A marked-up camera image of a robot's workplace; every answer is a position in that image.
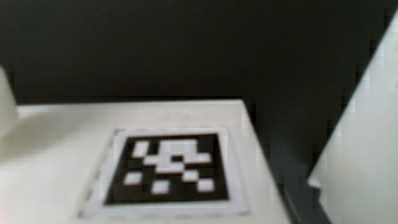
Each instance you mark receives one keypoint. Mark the white drawer cabinet frame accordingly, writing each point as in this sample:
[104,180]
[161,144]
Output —
[356,171]

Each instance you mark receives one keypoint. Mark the white drawer box with knob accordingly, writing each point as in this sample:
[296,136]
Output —
[136,163]

